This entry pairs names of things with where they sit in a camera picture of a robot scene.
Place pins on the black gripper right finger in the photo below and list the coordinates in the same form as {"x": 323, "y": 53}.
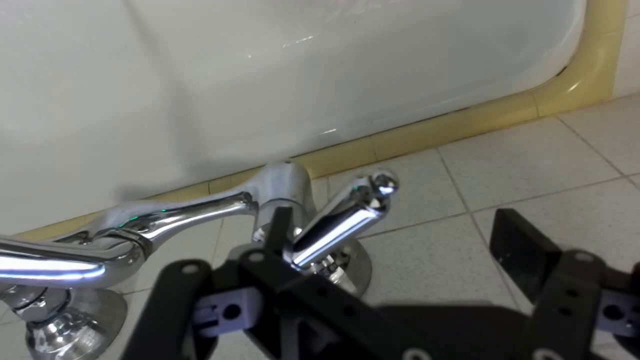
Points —
{"x": 567, "y": 300}

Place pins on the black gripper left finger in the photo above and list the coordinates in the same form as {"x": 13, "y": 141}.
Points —
{"x": 320, "y": 321}

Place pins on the white sink basin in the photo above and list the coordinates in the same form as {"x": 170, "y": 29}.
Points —
{"x": 266, "y": 80}

